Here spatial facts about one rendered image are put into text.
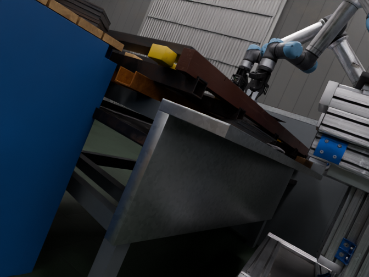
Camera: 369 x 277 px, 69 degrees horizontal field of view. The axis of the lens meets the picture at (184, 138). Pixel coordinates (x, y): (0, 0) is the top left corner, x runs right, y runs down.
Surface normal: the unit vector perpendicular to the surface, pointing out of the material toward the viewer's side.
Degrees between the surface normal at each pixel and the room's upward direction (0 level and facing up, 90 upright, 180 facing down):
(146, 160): 90
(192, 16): 90
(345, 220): 90
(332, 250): 90
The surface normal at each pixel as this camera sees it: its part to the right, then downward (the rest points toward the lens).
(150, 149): -0.56, -0.19
